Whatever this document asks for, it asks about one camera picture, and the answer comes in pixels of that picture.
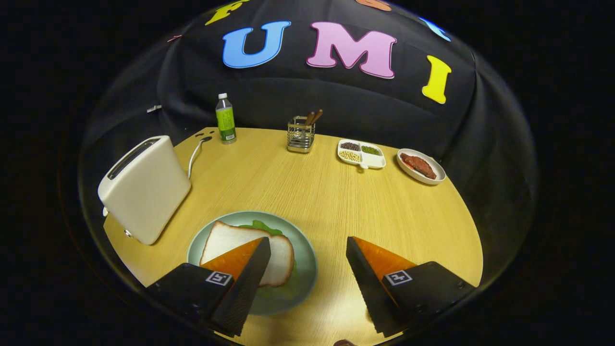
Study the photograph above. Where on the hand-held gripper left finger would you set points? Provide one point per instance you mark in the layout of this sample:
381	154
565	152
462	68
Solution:
245	288

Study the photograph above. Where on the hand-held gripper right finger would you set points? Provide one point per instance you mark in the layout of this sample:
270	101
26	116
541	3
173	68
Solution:
370	288

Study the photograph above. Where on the toasted bread slice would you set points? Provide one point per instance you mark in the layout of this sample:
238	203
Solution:
230	240

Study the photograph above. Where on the green lettuce leaf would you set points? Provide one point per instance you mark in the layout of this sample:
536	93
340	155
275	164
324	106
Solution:
262	226

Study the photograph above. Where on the pale green round plate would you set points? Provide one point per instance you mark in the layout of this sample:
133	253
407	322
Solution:
302	240

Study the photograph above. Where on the white divided bean dish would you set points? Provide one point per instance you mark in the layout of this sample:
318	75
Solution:
372	160

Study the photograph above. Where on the red meat slices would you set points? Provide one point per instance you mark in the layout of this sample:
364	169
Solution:
418	165

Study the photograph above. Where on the small white oval plate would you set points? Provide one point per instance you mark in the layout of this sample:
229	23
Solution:
438	170

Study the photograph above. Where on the white toaster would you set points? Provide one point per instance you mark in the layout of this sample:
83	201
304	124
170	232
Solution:
144	192

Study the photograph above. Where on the green label water bottle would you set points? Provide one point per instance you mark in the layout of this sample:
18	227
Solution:
226	125

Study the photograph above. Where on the black backdrop cloth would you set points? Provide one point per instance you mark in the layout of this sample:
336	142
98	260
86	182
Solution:
288	96

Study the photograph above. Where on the white cloth clip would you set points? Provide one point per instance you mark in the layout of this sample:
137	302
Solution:
153	108

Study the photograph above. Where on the red cloth clip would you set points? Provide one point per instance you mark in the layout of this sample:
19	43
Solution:
174	37

